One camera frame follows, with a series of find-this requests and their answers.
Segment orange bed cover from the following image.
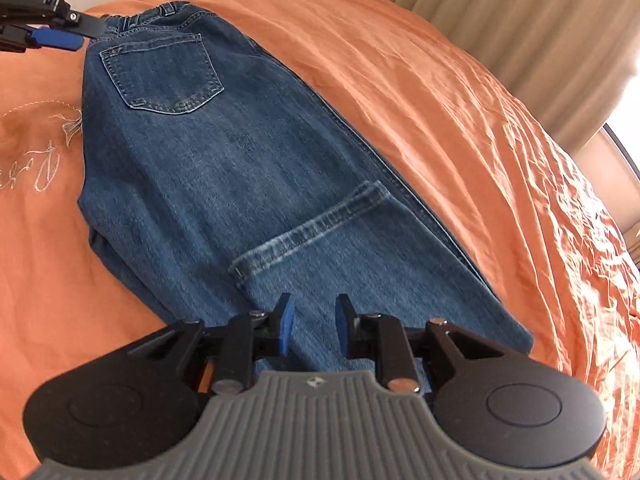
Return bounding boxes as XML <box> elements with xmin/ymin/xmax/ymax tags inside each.
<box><xmin>1</xmin><ymin>0</ymin><xmax>639</xmax><ymax>479</ymax></box>

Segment beige curtain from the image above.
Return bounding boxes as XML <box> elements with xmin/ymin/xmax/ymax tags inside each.
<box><xmin>390</xmin><ymin>0</ymin><xmax>639</xmax><ymax>154</ymax></box>

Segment blue denim jeans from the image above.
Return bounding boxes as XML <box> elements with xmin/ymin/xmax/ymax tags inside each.
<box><xmin>78</xmin><ymin>1</ymin><xmax>534</xmax><ymax>372</ymax></box>

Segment window with dark frame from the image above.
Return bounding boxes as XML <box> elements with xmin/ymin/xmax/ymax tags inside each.
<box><xmin>605</xmin><ymin>76</ymin><xmax>640</xmax><ymax>174</ymax></box>

